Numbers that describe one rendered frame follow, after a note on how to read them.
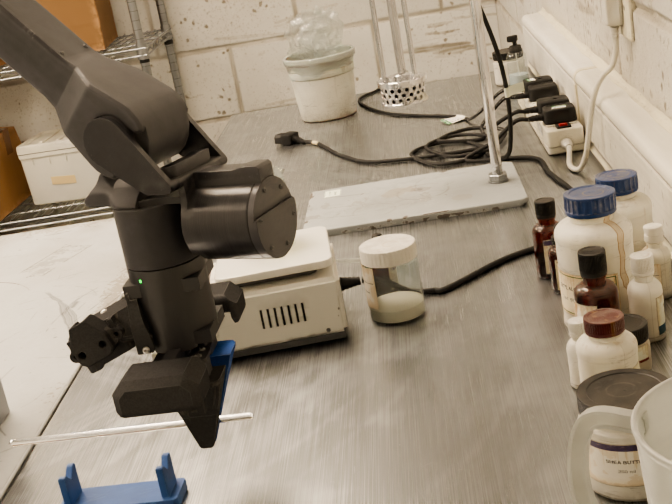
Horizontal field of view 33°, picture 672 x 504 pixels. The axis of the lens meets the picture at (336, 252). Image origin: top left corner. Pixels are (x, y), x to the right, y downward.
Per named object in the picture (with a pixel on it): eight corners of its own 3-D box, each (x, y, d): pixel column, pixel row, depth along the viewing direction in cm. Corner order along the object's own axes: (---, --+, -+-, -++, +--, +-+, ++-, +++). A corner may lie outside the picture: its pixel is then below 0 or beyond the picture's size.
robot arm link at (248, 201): (78, 119, 77) (226, 107, 71) (145, 94, 84) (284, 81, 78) (114, 275, 80) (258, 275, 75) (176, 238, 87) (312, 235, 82)
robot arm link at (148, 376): (228, 213, 91) (155, 224, 92) (176, 300, 73) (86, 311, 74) (248, 307, 93) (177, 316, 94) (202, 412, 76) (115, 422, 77)
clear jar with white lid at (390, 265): (424, 299, 121) (412, 229, 118) (430, 320, 115) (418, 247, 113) (368, 309, 121) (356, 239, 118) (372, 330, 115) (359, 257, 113)
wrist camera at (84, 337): (158, 265, 86) (76, 279, 87) (134, 297, 79) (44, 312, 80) (177, 337, 88) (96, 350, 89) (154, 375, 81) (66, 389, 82)
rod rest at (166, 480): (58, 522, 89) (47, 483, 88) (71, 499, 92) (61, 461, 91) (179, 510, 88) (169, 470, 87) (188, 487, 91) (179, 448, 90)
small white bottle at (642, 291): (638, 346, 101) (630, 263, 98) (626, 333, 104) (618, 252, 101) (672, 340, 101) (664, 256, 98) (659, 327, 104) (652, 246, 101)
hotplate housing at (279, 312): (156, 377, 113) (137, 304, 111) (166, 329, 126) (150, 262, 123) (372, 336, 114) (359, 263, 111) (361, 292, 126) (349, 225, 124)
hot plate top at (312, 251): (215, 289, 112) (213, 280, 111) (219, 252, 123) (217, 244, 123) (334, 267, 112) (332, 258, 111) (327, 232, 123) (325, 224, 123)
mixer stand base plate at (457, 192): (303, 240, 148) (301, 232, 148) (311, 197, 167) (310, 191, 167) (530, 204, 146) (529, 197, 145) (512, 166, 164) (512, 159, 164)
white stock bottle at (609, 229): (600, 300, 112) (587, 176, 108) (657, 315, 106) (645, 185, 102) (548, 325, 109) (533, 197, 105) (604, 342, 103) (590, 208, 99)
